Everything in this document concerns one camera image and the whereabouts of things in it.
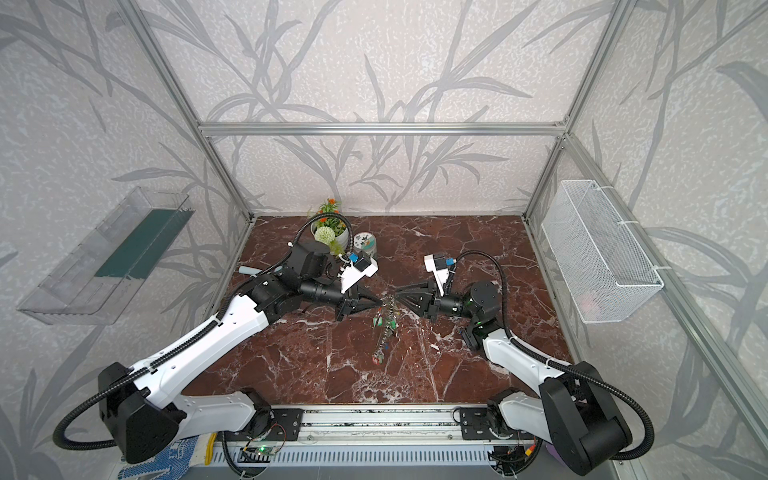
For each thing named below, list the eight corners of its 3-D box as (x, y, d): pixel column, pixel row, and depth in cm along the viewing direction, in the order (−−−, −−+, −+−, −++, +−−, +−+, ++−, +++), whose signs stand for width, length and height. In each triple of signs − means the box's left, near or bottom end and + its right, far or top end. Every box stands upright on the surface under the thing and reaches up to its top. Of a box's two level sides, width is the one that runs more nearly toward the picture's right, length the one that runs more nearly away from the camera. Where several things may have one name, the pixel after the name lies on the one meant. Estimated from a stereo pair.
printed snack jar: (355, 260, 108) (352, 246, 102) (357, 245, 113) (354, 231, 106) (375, 260, 108) (374, 246, 102) (376, 246, 113) (375, 231, 106)
